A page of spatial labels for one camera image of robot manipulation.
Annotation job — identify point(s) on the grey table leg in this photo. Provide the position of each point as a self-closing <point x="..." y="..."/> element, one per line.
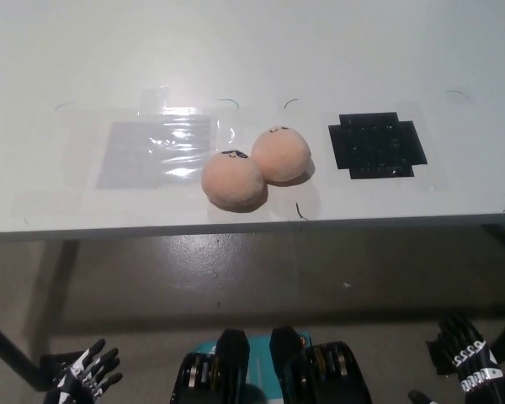
<point x="61" y="286"/>

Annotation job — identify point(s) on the black teal robot torso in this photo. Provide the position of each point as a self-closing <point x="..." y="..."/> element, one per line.
<point x="273" y="370"/>

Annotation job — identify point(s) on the peach dumpling toy smiling face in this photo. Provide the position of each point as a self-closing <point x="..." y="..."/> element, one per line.
<point x="282" y="153"/>

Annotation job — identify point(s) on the black tape patch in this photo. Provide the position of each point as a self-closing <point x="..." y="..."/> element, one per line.
<point x="376" y="145"/>

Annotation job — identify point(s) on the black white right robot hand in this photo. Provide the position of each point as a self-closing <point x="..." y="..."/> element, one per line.
<point x="480" y="370"/>

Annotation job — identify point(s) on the peach dumpling toy with sunglasses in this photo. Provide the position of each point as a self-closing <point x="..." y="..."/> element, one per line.
<point x="233" y="183"/>

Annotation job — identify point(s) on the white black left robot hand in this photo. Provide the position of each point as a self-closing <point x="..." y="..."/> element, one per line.
<point x="82" y="379"/>

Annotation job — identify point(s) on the grey square patch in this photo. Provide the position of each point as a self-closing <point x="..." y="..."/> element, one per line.
<point x="126" y="160"/>

